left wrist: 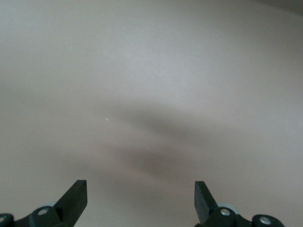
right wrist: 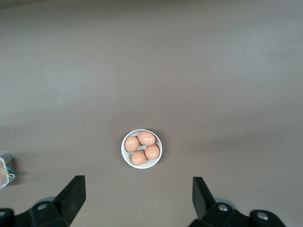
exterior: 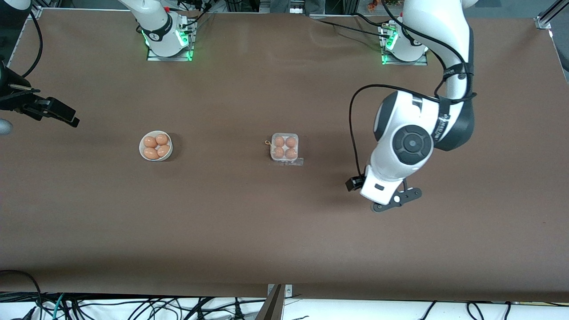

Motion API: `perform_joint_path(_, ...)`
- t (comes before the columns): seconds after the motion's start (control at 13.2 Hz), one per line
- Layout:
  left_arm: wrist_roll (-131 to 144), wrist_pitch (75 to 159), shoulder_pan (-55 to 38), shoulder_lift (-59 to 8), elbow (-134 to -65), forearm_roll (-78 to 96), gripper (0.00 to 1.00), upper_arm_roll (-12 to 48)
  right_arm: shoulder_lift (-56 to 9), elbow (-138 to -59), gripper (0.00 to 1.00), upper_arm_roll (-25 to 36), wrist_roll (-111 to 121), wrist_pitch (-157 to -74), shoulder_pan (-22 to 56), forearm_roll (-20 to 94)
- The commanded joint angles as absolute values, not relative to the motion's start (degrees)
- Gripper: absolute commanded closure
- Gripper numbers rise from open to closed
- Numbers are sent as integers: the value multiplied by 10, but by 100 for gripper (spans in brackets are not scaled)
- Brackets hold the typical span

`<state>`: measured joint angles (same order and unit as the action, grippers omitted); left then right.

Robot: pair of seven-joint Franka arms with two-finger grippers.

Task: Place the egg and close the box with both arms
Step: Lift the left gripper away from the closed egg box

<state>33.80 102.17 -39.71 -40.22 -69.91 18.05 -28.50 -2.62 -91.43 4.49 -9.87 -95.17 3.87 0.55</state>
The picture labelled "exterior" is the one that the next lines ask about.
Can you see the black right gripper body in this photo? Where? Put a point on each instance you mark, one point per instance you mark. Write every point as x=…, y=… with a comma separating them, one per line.
x=13, y=102

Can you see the clear plastic egg box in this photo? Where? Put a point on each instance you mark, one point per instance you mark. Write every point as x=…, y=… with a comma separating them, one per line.
x=285, y=147

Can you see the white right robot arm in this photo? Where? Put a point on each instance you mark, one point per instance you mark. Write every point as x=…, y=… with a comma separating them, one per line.
x=155, y=26

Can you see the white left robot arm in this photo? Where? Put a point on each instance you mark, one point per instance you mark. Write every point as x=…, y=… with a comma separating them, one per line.
x=386, y=155

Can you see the white round bowl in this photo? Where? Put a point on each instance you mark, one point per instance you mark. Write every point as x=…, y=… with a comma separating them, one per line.
x=142, y=149

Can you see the clear plastic sheet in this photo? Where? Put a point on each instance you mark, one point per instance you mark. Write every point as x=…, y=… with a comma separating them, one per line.
x=300, y=162

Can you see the table cover sheet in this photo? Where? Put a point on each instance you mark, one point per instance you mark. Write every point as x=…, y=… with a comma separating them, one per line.
x=284, y=231

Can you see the dark metal strut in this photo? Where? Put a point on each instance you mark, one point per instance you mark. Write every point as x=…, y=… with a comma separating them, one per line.
x=271, y=309

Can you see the colourful background objects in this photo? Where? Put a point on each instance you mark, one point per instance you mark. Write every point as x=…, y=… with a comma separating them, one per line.
x=378, y=4

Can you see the aluminium frame profile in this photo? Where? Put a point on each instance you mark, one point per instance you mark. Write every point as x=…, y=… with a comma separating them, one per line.
x=549, y=15
x=35, y=12

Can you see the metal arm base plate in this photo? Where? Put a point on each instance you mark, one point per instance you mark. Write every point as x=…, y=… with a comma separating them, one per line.
x=421, y=62
x=153, y=58

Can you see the small aluminium bracket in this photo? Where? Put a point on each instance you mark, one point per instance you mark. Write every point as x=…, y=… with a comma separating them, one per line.
x=289, y=291

